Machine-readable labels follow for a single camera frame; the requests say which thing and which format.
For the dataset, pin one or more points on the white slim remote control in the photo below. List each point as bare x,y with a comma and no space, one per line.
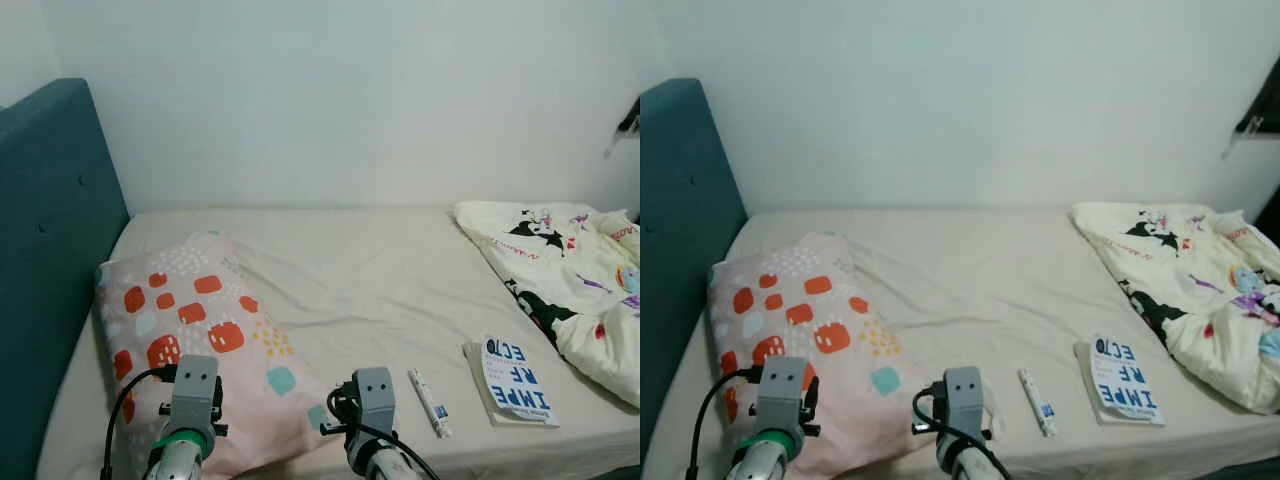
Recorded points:
428,400
1037,400

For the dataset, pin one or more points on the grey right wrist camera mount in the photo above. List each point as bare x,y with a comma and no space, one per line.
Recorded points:
963,400
375,400

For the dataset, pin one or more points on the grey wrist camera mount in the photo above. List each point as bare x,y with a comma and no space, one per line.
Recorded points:
963,400
375,400
780,395
193,395

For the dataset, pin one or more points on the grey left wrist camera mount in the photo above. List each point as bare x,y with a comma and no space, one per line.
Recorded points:
193,395
780,395

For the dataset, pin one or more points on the black window blind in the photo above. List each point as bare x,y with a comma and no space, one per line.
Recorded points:
1260,115
630,120

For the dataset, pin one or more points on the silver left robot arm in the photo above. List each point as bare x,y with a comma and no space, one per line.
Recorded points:
765,462
178,462

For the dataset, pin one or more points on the pink patterned pillow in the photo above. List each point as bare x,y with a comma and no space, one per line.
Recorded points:
810,300
200,300

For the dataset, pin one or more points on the white book blue lettering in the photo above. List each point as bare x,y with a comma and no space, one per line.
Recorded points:
515,385
1125,385

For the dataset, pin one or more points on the cream cartoon print quilt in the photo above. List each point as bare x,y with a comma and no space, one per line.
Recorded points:
1180,290
570,290

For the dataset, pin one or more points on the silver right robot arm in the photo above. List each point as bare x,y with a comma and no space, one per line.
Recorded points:
970,465
385,465

